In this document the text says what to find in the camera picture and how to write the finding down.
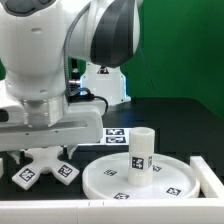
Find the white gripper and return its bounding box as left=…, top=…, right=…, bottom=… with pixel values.
left=0, top=79, right=108, bottom=165

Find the white cross-shaped table base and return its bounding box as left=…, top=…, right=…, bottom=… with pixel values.
left=12, top=146, right=79, bottom=190

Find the white round table top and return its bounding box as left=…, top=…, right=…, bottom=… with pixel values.
left=82, top=153, right=200, bottom=200

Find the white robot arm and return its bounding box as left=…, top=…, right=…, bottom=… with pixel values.
left=0, top=0, right=143, bottom=152

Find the white block at left edge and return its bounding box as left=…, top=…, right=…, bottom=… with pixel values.
left=0, top=158, right=4, bottom=179

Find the white marker sheet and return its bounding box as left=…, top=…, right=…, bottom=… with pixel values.
left=78, top=127, right=132, bottom=148

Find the white L-shaped corner fence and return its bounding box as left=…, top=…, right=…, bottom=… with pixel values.
left=0, top=156, right=224, bottom=224

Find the black cable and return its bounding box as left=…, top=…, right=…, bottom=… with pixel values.
left=68, top=87, right=110, bottom=114

